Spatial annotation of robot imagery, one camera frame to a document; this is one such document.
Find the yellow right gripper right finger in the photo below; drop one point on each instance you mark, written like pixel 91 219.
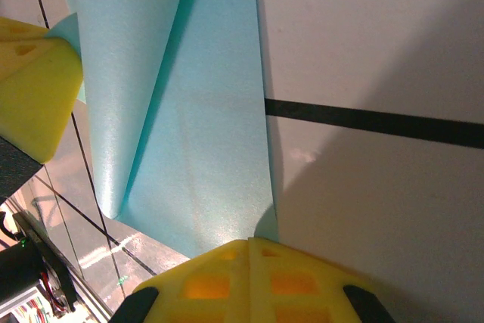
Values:
pixel 302 292

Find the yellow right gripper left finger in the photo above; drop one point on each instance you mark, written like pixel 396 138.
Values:
pixel 204 292

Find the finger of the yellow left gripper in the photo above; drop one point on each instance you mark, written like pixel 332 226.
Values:
pixel 34 103
pixel 19 31

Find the light blue cloth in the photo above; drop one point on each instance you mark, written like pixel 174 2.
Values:
pixel 204 111

